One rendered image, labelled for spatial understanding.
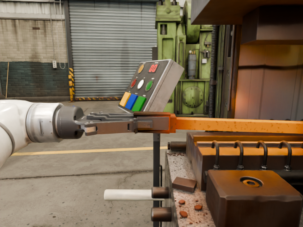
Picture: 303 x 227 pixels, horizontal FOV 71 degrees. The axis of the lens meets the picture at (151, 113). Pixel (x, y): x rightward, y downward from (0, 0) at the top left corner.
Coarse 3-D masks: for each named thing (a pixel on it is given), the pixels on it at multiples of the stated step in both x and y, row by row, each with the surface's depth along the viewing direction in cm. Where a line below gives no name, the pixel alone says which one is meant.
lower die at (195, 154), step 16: (192, 144) 52; (208, 144) 46; (224, 144) 46; (256, 144) 45; (272, 144) 45; (192, 160) 52; (208, 160) 41; (224, 160) 41; (256, 160) 41; (272, 160) 41
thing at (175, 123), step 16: (144, 112) 47; (160, 112) 48; (176, 128) 46; (192, 128) 46; (208, 128) 46; (224, 128) 46; (240, 128) 46; (256, 128) 46; (272, 128) 46; (288, 128) 46
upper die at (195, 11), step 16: (192, 0) 52; (208, 0) 37; (224, 0) 36; (240, 0) 36; (256, 0) 36; (272, 0) 36; (288, 0) 36; (192, 16) 52; (208, 16) 46; (224, 16) 46; (240, 16) 46
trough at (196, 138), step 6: (198, 138) 50; (204, 138) 50; (210, 138) 50; (216, 138) 50; (222, 138) 50; (228, 138) 50; (234, 138) 50; (240, 138) 50; (246, 138) 50; (252, 138) 50; (258, 138) 50; (264, 138) 50; (270, 138) 50; (276, 138) 50; (282, 138) 50; (288, 138) 50; (294, 138) 50; (300, 138) 50
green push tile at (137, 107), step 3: (141, 96) 92; (138, 99) 93; (141, 99) 91; (144, 99) 88; (138, 102) 92; (141, 102) 89; (144, 102) 88; (135, 105) 93; (138, 105) 90; (141, 105) 88; (135, 108) 92; (138, 108) 89; (141, 108) 88
